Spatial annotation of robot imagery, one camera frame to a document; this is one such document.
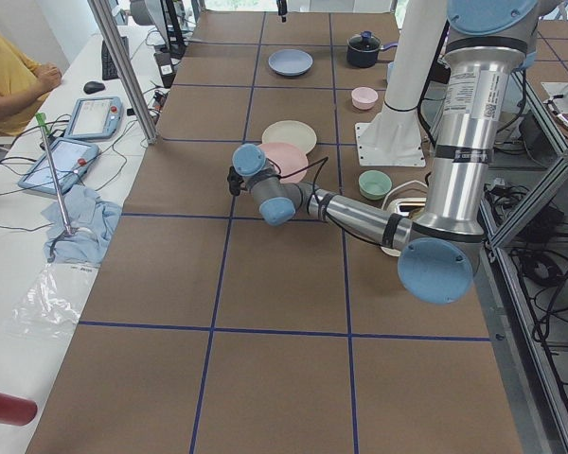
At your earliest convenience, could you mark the pink plate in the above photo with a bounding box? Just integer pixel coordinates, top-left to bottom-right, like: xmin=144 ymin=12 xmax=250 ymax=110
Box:
xmin=259 ymin=142 xmax=309 ymax=183

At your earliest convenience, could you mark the clear plastic bag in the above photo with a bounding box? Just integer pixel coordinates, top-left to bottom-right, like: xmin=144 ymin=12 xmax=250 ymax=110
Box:
xmin=4 ymin=264 xmax=98 ymax=340

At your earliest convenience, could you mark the grabber stick green tip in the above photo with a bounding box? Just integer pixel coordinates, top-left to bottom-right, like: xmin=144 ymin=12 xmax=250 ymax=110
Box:
xmin=35 ymin=113 xmax=75 ymax=236

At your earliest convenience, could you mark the teach pendant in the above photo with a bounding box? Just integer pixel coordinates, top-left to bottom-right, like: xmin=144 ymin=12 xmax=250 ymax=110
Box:
xmin=18 ymin=138 xmax=99 ymax=196
xmin=64 ymin=96 xmax=122 ymax=140

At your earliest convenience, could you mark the aluminium frame post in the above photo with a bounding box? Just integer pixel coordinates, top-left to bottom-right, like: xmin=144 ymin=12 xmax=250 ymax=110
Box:
xmin=87 ymin=0 xmax=157 ymax=145

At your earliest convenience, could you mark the black computer mouse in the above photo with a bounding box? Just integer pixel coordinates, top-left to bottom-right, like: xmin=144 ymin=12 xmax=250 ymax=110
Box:
xmin=82 ymin=80 xmax=105 ymax=95

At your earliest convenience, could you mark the pink bowl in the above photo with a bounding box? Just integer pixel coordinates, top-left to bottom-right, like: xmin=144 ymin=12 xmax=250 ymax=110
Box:
xmin=351 ymin=86 xmax=379 ymax=111

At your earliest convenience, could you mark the seated person yellow shirt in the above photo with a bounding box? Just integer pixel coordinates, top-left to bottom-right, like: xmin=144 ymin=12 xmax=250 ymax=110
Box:
xmin=0 ymin=34 xmax=62 ymax=136

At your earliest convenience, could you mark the red bottle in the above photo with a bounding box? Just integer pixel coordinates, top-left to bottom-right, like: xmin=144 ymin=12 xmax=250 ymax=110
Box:
xmin=0 ymin=393 xmax=38 ymax=427

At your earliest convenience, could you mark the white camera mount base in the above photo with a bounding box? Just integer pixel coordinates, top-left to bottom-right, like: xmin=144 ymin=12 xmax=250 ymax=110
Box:
xmin=354 ymin=123 xmax=426 ymax=167

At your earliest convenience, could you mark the cream toaster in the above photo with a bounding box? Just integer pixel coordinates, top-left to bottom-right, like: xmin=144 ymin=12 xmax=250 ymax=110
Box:
xmin=381 ymin=179 xmax=432 ymax=258

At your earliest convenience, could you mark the blue plate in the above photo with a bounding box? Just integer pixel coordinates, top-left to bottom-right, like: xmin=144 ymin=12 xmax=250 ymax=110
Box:
xmin=268 ymin=49 xmax=313 ymax=77

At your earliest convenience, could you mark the small blue cup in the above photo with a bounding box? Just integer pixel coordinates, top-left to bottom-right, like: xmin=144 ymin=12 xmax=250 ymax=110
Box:
xmin=386 ymin=61 xmax=395 ymax=84

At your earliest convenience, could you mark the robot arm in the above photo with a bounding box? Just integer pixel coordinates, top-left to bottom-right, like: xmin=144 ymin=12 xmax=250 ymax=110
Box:
xmin=228 ymin=1 xmax=555 ymax=305

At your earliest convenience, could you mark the dark blue pot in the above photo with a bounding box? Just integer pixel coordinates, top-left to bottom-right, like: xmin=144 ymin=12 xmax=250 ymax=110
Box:
xmin=346 ymin=30 xmax=399 ymax=69

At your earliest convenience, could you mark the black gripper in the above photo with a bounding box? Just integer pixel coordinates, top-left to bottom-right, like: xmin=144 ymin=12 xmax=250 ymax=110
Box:
xmin=227 ymin=166 xmax=244 ymax=196

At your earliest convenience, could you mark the black keyboard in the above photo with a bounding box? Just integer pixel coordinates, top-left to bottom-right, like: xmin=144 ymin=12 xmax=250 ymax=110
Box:
xmin=100 ymin=42 xmax=118 ymax=81

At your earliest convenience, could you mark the green bowl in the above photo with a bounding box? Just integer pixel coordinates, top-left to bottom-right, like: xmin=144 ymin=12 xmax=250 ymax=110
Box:
xmin=358 ymin=170 xmax=392 ymax=201

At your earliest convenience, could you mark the teach pendant far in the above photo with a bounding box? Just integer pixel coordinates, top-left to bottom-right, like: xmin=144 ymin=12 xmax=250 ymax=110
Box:
xmin=64 ymin=96 xmax=122 ymax=140

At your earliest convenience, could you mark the teach pendant near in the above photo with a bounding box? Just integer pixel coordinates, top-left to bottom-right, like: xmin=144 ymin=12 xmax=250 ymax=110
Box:
xmin=18 ymin=138 xmax=99 ymax=196

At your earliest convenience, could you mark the cream plate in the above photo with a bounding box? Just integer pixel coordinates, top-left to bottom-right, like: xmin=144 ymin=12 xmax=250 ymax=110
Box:
xmin=261 ymin=120 xmax=317 ymax=154

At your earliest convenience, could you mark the light blue cloth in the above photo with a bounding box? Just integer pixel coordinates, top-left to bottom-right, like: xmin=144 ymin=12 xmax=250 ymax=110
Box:
xmin=42 ymin=185 xmax=122 ymax=265

